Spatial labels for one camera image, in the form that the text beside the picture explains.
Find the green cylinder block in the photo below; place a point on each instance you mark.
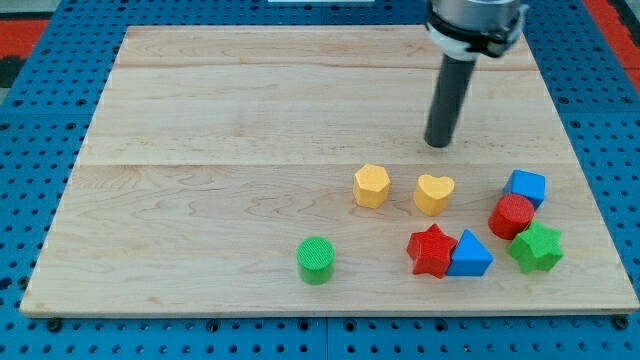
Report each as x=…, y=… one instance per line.
x=315, y=259

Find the blue cube block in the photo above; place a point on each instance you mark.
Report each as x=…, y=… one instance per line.
x=528, y=184

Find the red star block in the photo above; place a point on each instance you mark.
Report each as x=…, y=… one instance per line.
x=430, y=251

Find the yellow hexagon block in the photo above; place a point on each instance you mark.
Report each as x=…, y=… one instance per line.
x=371, y=185

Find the red cylinder block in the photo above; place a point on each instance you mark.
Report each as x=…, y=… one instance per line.
x=512, y=214

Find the blue triangle block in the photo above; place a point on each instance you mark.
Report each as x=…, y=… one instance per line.
x=470, y=258

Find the green star block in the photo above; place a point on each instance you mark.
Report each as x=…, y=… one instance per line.
x=536, y=248

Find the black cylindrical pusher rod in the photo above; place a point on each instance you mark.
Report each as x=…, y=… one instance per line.
x=448, y=99

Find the yellow heart block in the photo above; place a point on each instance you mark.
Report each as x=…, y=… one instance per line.
x=432, y=194

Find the wooden board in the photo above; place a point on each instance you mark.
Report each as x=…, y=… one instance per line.
x=215, y=151

